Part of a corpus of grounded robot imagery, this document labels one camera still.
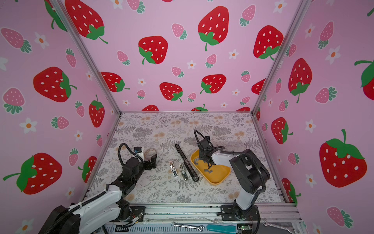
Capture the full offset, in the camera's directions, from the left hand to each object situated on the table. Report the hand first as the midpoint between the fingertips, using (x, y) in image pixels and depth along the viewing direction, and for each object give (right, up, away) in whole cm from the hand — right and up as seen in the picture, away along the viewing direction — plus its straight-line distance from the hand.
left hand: (149, 154), depth 86 cm
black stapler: (+25, -10, +2) cm, 27 cm away
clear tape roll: (-3, -1, +11) cm, 11 cm away
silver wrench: (+29, -33, -16) cm, 47 cm away
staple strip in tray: (+35, -11, +2) cm, 37 cm away
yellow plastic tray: (+40, -13, +2) cm, 43 cm away
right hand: (+34, -1, +11) cm, 35 cm away
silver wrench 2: (+74, -33, -16) cm, 83 cm away
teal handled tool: (+44, -34, -16) cm, 57 cm away
